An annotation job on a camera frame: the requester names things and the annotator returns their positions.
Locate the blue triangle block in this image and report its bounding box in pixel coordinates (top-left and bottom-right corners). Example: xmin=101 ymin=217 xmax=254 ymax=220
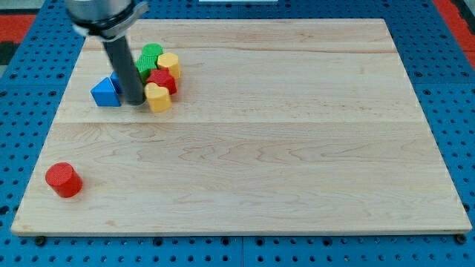
xmin=91 ymin=77 xmax=121 ymax=107

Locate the yellow hexagon block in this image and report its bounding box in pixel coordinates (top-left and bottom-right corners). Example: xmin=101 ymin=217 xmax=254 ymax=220
xmin=157 ymin=53 xmax=181 ymax=79

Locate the green cylinder block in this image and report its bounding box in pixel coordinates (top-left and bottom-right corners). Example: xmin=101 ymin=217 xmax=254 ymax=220
xmin=142 ymin=43 xmax=163 ymax=57

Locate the red cylinder block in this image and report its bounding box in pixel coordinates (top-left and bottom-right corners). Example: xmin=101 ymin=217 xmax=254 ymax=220
xmin=45 ymin=162 xmax=83 ymax=198

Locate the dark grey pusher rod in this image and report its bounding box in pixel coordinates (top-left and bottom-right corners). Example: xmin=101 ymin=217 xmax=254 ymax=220
xmin=102 ymin=36 xmax=145 ymax=105

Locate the yellow heart block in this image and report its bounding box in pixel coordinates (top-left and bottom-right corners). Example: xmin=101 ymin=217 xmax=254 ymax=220
xmin=144 ymin=82 xmax=171 ymax=112

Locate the green ribbed block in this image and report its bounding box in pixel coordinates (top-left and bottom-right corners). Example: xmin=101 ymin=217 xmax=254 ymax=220
xmin=135 ymin=55 xmax=158 ymax=84

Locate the wooden board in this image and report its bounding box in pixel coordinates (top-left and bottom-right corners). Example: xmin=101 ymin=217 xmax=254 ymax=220
xmin=11 ymin=19 xmax=472 ymax=237

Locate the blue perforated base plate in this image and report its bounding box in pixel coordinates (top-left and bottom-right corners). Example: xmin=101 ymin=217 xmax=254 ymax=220
xmin=1 ymin=0 xmax=474 ymax=266

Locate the red star block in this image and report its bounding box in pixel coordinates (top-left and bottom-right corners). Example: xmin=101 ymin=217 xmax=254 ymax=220
xmin=146 ymin=69 xmax=177 ymax=95

